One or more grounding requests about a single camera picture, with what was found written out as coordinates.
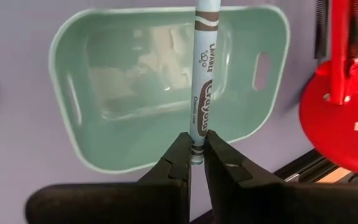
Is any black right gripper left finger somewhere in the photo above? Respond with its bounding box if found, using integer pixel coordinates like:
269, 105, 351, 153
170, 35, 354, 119
25, 132, 193, 224

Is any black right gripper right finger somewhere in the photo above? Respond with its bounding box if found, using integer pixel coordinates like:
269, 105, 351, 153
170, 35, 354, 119
203, 129, 358, 224

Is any teal plastic bin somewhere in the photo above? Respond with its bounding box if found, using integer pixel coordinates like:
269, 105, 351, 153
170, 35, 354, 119
48, 4, 291, 174

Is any wooden table side board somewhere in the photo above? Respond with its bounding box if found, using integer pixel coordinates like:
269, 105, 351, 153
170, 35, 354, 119
317, 167, 352, 184

